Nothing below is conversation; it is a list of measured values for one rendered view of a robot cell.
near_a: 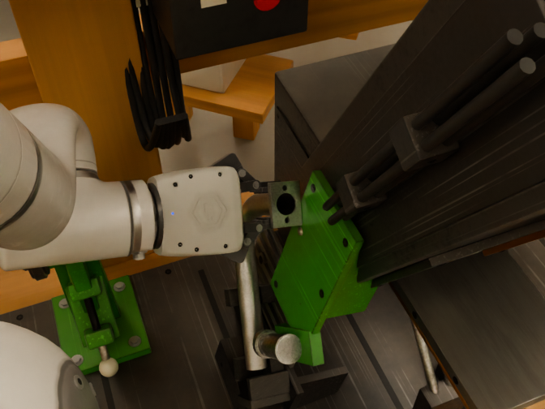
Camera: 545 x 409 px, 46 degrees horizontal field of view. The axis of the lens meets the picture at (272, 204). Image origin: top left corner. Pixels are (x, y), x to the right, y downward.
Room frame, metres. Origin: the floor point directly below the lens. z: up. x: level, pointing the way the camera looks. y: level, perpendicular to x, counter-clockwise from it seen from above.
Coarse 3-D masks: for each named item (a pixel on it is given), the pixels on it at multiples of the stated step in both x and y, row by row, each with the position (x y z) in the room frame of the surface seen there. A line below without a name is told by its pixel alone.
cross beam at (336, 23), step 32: (320, 0) 0.91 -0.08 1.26; (352, 0) 0.93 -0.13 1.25; (384, 0) 0.96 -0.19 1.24; (416, 0) 0.98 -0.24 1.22; (320, 32) 0.91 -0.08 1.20; (352, 32) 0.94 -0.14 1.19; (0, 64) 0.74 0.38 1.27; (192, 64) 0.83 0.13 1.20; (0, 96) 0.73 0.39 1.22; (32, 96) 0.75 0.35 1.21
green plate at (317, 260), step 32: (320, 192) 0.50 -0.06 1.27; (320, 224) 0.48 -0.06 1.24; (352, 224) 0.45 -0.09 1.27; (288, 256) 0.50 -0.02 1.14; (320, 256) 0.45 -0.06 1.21; (352, 256) 0.42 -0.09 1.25; (288, 288) 0.47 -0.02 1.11; (320, 288) 0.43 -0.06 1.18; (352, 288) 0.44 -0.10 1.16; (288, 320) 0.45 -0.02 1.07; (320, 320) 0.41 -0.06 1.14
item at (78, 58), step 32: (32, 0) 0.68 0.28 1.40; (64, 0) 0.69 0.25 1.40; (96, 0) 0.70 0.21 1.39; (128, 0) 0.72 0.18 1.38; (32, 32) 0.67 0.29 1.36; (64, 32) 0.69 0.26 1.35; (96, 32) 0.70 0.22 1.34; (128, 32) 0.72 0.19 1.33; (32, 64) 0.67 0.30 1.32; (64, 64) 0.68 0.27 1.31; (96, 64) 0.70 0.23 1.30; (64, 96) 0.68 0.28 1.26; (96, 96) 0.69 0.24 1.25; (96, 128) 0.69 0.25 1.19; (128, 128) 0.71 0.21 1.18; (96, 160) 0.68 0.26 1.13; (128, 160) 0.70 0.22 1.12; (160, 160) 0.72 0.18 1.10; (128, 256) 0.69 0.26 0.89
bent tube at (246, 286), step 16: (272, 192) 0.52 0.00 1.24; (288, 192) 0.52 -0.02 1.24; (256, 208) 0.54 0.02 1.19; (272, 208) 0.50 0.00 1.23; (288, 208) 0.52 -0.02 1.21; (272, 224) 0.49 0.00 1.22; (288, 224) 0.50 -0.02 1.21; (240, 272) 0.52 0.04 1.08; (256, 272) 0.53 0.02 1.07; (240, 288) 0.51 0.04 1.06; (256, 288) 0.51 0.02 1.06; (240, 304) 0.49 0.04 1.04; (256, 304) 0.49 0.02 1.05; (256, 320) 0.47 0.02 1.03; (256, 368) 0.42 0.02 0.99
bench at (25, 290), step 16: (160, 256) 0.70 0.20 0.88; (176, 256) 0.70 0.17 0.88; (0, 272) 0.66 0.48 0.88; (16, 272) 0.66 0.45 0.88; (112, 272) 0.66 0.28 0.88; (128, 272) 0.66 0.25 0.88; (0, 288) 0.63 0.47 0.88; (16, 288) 0.63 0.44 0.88; (32, 288) 0.63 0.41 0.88; (48, 288) 0.63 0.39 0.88; (0, 304) 0.60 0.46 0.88; (16, 304) 0.60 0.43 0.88; (32, 304) 0.60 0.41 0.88
